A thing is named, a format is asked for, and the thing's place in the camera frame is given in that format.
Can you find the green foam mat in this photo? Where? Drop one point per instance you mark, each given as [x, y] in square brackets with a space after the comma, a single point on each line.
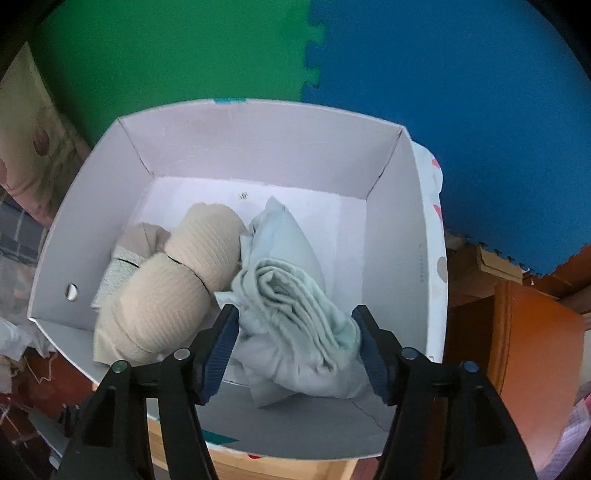
[161, 46]

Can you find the white box with teal print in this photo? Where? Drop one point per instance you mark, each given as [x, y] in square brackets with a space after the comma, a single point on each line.
[254, 147]

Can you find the green white patterned cloth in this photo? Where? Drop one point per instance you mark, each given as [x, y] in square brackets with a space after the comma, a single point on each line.
[113, 277]

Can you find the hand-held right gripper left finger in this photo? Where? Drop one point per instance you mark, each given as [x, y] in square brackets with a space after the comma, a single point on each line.
[221, 350]

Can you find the pink floral curtain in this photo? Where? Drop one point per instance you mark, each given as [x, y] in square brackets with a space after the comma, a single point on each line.
[27, 138]

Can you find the blue foam mat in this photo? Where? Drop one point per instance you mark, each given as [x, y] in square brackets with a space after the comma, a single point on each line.
[461, 92]

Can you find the white dotted box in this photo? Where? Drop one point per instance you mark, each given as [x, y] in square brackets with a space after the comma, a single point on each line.
[438, 230]

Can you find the pale green underwear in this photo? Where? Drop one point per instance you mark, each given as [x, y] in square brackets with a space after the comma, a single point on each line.
[295, 295]

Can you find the taupe folded cloth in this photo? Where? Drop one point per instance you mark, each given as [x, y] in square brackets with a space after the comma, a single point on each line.
[143, 240]

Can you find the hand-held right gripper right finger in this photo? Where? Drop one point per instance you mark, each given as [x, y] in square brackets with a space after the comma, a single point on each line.
[371, 360]

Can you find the grey plaid bedding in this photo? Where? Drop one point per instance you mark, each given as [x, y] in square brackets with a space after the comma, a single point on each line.
[18, 230]

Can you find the brown wooden furniture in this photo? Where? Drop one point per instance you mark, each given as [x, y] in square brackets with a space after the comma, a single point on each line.
[531, 346]

